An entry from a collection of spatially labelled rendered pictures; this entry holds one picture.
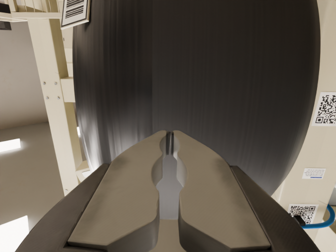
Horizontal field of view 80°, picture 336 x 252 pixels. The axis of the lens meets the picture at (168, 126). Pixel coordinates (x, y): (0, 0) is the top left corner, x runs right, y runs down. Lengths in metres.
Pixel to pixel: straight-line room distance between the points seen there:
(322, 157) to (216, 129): 0.40
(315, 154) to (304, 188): 0.10
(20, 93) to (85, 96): 8.20
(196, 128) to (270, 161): 0.10
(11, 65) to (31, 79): 0.64
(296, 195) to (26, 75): 8.20
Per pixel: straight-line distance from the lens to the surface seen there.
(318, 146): 0.58
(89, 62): 0.24
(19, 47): 8.32
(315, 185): 0.64
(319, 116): 0.55
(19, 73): 8.36
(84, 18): 0.26
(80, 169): 1.07
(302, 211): 0.67
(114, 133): 0.23
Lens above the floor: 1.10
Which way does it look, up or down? 21 degrees up
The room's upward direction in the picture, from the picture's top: 179 degrees counter-clockwise
